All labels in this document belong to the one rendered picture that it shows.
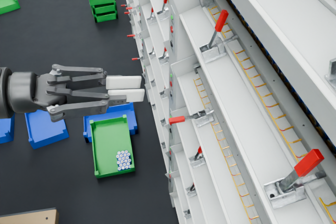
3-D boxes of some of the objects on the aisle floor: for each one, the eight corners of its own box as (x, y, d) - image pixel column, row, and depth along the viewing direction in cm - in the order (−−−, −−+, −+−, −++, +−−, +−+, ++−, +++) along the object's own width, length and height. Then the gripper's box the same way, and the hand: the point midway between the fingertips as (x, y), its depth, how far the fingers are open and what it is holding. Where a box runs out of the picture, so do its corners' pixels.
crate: (135, 171, 155) (134, 167, 148) (97, 178, 152) (94, 175, 145) (127, 119, 168) (126, 114, 160) (91, 125, 165) (89, 120, 158)
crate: (86, 143, 167) (83, 135, 161) (85, 116, 180) (82, 108, 174) (138, 134, 171) (137, 125, 165) (133, 108, 184) (132, 100, 178)
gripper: (1, 112, 45) (152, 105, 51) (14, 48, 55) (137, 49, 62) (11, 141, 50) (146, 131, 57) (21, 77, 60) (134, 75, 67)
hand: (125, 89), depth 58 cm, fingers open, 3 cm apart
